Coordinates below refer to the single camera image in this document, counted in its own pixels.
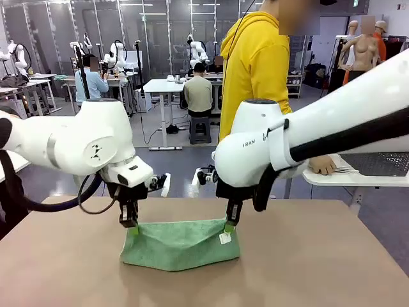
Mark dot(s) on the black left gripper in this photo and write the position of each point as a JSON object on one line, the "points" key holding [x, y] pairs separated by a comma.
{"points": [[131, 193]]}

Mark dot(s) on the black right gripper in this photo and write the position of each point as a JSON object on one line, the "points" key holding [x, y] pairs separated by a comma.
{"points": [[236, 193]]}

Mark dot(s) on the green towel with white tag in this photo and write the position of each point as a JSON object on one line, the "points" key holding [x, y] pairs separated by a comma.
{"points": [[179, 252]]}

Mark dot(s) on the grey mesh basket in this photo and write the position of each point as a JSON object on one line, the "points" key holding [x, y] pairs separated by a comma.
{"points": [[377, 164]]}

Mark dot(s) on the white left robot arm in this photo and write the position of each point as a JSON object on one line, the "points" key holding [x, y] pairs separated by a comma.
{"points": [[64, 144]]}

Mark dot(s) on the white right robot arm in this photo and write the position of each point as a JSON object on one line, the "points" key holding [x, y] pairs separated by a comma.
{"points": [[319, 112]]}

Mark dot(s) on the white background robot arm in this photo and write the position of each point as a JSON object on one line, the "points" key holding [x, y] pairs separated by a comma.
{"points": [[115, 52], [198, 48], [19, 54]]}

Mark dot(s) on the grey plastic step stool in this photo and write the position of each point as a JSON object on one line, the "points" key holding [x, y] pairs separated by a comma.
{"points": [[199, 129]]}

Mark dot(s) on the black shoes pair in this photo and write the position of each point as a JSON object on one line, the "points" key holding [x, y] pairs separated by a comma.
{"points": [[172, 129]]}

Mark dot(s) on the person in black trousers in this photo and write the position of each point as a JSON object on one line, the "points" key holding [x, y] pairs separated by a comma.
{"points": [[12, 220]]}

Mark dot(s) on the white rectangular table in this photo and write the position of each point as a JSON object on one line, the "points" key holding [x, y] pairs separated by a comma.
{"points": [[22, 164]]}

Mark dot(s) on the white side table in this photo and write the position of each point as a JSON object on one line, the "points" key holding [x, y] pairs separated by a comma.
{"points": [[351, 180]]}

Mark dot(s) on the seated man beige sweater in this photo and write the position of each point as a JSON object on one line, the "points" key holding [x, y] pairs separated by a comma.
{"points": [[198, 92]]}

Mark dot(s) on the white height-adjustable desk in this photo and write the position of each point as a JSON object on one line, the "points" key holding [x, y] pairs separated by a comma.
{"points": [[159, 86]]}

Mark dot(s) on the seated man light blue sweater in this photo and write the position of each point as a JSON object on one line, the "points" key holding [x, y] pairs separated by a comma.
{"points": [[92, 86]]}

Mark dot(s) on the person in yellow hoodie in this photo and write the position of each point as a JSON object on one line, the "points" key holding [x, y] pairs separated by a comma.
{"points": [[252, 80]]}

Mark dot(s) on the white shoe rack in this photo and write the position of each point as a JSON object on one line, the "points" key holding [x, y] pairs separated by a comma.
{"points": [[295, 86]]}

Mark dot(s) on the black pole stand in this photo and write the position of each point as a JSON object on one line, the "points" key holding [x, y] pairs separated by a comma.
{"points": [[139, 70]]}

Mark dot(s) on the black tripod stand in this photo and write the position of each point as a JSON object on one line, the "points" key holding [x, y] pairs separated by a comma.
{"points": [[83, 76]]}

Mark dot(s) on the black bag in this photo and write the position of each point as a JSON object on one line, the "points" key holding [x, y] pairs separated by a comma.
{"points": [[314, 75]]}

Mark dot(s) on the dark clothes heap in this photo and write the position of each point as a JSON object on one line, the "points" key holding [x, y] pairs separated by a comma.
{"points": [[12, 81]]}

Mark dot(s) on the beige mannequin torso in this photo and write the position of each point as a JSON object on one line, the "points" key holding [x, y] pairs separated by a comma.
{"points": [[362, 51]]}

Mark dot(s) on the white mannequin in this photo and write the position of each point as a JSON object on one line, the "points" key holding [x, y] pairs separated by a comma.
{"points": [[352, 28]]}

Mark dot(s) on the mannequin with orange clothing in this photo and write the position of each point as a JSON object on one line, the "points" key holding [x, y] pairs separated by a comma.
{"points": [[381, 44]]}

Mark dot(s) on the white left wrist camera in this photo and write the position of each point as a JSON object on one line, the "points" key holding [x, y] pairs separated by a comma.
{"points": [[165, 187]]}

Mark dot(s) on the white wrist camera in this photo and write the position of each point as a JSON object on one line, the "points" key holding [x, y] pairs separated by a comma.
{"points": [[195, 182], [165, 187]]}

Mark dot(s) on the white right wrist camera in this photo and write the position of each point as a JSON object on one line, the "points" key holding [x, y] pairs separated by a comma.
{"points": [[195, 182]]}

